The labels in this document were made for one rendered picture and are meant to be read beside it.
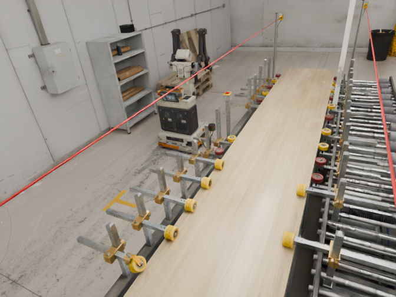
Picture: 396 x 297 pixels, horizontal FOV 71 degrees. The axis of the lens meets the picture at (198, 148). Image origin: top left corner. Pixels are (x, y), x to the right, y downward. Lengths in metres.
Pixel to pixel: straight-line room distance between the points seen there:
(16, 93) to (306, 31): 8.09
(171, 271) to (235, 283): 0.34
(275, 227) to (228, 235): 0.28
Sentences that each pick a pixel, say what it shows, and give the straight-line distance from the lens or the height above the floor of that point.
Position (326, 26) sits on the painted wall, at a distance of 9.76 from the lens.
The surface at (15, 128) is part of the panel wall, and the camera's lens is 4.25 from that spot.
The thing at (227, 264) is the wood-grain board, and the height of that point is 0.90.
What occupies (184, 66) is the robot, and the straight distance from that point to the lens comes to 4.08.
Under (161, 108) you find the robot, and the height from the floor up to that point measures 0.67.
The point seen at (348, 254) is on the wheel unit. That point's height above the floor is 0.96.
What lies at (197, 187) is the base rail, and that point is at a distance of 2.38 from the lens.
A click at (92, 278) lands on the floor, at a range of 2.91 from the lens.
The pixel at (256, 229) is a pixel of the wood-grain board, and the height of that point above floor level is 0.90.
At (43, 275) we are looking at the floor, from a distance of 3.16.
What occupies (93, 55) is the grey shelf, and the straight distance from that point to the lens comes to 4.86.
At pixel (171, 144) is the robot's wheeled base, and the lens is 4.21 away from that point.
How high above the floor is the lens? 2.19
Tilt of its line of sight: 31 degrees down
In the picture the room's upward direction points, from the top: 6 degrees counter-clockwise
